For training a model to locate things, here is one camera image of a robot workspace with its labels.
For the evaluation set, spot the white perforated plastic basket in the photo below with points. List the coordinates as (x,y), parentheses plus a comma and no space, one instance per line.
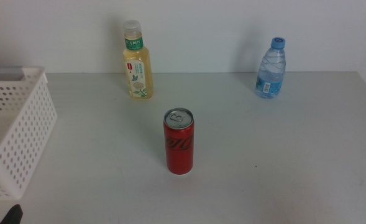
(30,124)

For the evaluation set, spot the clear water bottle blue cap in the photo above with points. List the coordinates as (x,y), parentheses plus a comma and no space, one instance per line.
(271,71)

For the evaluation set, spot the red soda can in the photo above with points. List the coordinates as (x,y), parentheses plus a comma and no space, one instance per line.
(179,155)

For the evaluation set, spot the yellow tea bottle green label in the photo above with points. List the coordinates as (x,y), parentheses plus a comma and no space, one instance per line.
(137,62)

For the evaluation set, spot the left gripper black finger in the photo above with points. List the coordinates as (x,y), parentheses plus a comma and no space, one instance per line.
(12,216)

